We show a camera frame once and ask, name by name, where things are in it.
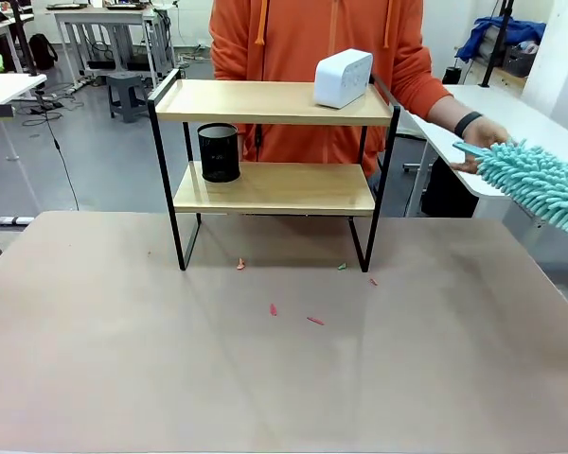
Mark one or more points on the white side table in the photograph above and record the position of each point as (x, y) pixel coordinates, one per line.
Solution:
(454, 137)

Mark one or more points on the white desk with drawer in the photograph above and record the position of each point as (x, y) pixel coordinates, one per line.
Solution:
(5, 87)

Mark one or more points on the black backpack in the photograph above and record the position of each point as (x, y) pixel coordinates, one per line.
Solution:
(42, 51)

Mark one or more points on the person in orange hoodie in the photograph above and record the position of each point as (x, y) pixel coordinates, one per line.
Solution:
(303, 42)

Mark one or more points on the white grey-frame background table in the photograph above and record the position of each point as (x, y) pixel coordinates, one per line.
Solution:
(104, 16)

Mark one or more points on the black stand pole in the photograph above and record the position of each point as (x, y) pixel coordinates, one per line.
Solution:
(26, 42)

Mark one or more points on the white rounded box speaker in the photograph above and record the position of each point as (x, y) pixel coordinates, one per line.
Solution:
(341, 80)

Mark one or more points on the black box under table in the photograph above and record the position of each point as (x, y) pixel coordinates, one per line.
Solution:
(447, 194)

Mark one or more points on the white background desk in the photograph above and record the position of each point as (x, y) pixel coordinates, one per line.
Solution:
(0, 23)

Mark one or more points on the black wristband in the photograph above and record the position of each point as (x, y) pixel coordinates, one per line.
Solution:
(468, 124)

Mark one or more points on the black mesh basket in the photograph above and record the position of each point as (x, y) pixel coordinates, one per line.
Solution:
(518, 57)

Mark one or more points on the teal chenille duster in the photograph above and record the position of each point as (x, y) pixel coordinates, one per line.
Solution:
(539, 184)

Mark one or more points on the black mesh pen holder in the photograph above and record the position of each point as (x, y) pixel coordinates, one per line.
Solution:
(219, 153)

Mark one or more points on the long red paper scrap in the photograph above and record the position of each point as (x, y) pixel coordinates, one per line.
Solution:
(315, 320)

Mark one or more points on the person left forearm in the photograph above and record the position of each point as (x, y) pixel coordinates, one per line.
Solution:
(442, 111)

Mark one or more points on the two-tier wooden black-frame shelf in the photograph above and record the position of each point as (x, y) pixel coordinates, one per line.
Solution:
(265, 110)

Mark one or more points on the white power strip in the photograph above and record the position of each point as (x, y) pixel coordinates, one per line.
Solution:
(14, 220)

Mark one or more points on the black tripod pole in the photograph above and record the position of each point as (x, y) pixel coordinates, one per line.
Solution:
(498, 42)

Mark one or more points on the person left hand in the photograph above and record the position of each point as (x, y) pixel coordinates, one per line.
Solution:
(487, 134)

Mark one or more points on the grey plastic stool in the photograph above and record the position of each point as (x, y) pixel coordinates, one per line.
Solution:
(125, 94)

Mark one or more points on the blue cloth pile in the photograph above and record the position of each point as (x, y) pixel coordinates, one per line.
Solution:
(502, 33)

